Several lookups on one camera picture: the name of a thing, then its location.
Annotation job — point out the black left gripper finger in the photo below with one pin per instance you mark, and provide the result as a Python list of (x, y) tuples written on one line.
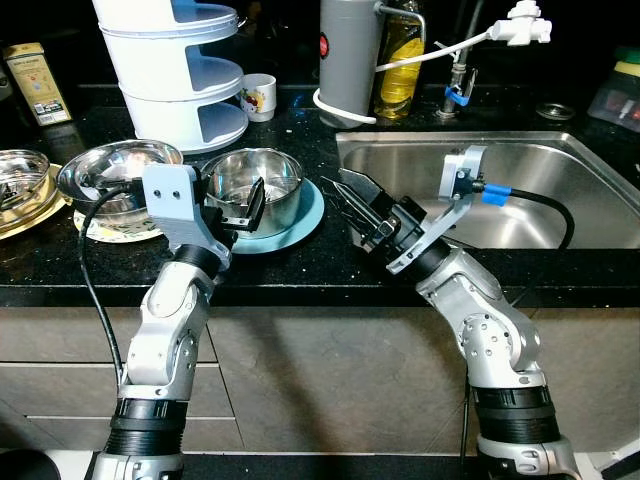
[(252, 203)]

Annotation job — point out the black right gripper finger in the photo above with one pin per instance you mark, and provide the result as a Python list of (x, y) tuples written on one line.
[(365, 188), (348, 212)]

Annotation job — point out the deep stainless steel pot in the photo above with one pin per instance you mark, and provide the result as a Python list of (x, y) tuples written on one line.
[(270, 185)]

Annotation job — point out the light blue plate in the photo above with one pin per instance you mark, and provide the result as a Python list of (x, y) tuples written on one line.
[(305, 220)]

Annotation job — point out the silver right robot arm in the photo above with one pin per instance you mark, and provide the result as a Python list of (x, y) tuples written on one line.
[(490, 340)]

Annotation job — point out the grey kitchen cabinet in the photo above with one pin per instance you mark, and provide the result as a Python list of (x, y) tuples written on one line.
[(330, 370)]

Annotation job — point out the white printed mug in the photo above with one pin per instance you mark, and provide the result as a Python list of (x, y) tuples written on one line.
[(258, 98)]

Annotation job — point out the yellow cooking oil bottle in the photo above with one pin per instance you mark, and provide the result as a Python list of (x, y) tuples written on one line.
[(400, 80)]

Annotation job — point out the floral print plate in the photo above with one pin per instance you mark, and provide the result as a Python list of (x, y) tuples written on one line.
[(105, 230)]

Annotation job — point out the wide stainless steel bowl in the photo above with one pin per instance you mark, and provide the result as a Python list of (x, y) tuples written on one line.
[(110, 165)]

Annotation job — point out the grey water filter cylinder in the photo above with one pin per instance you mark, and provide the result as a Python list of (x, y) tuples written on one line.
[(350, 55)]

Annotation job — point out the white tiered plastic rack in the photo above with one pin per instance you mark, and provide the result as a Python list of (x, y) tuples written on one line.
[(160, 70)]

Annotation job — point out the stainless steel sink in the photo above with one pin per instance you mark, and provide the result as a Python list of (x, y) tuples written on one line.
[(560, 160)]

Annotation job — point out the gold plate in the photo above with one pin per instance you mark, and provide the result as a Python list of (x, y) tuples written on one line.
[(30, 220)]

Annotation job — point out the round metal drain cap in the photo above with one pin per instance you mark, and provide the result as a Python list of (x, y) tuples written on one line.
[(556, 111)]

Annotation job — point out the clear glass bowl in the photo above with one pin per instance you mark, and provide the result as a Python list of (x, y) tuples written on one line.
[(20, 175)]

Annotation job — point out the white faucet head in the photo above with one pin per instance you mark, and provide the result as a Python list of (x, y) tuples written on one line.
[(520, 25)]

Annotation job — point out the yellow tea box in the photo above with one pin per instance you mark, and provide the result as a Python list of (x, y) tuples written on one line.
[(38, 85)]

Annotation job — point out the black floor mat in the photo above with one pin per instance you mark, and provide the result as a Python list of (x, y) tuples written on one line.
[(330, 468)]

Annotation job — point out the green yellow sponge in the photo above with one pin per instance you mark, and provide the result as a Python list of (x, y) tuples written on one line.
[(628, 62)]

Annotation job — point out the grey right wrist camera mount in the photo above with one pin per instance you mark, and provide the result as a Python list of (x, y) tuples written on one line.
[(462, 175)]

